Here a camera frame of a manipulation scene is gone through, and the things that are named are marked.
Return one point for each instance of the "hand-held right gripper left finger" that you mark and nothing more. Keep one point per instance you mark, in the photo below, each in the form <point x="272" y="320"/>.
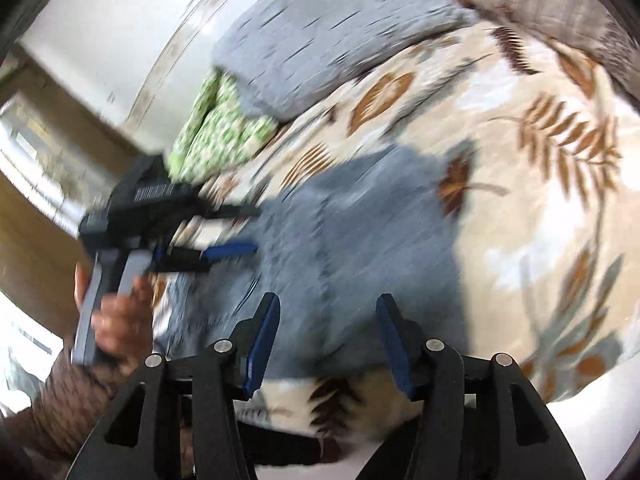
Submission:
<point x="257" y="350"/>

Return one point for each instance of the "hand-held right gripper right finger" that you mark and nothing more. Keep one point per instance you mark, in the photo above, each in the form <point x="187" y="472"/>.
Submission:
<point x="396" y="351"/>

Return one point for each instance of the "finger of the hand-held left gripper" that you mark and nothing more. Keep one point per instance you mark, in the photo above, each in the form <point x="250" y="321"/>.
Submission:
<point x="230" y="211"/>
<point x="230" y="249"/>

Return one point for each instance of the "grey-blue denim pants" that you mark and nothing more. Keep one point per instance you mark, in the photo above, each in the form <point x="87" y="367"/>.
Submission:
<point x="360" y="240"/>

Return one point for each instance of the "person's left forearm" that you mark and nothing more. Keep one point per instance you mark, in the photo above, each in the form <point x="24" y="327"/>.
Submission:
<point x="65" y="400"/>

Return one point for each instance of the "person's left hand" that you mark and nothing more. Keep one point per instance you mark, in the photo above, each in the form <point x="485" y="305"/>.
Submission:
<point x="125" y="325"/>

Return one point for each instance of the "green patterned blanket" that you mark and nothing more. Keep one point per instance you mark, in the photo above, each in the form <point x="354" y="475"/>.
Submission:
<point x="220" y="125"/>

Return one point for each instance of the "grey quilted pillow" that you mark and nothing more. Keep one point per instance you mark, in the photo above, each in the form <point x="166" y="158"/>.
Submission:
<point x="325" y="35"/>

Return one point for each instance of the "leaf print fleece blanket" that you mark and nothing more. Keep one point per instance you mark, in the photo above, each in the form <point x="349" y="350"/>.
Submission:
<point x="525" y="185"/>

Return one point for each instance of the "striped beige floral bolster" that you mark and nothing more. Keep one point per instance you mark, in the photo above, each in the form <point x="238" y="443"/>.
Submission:
<point x="540" y="0"/>

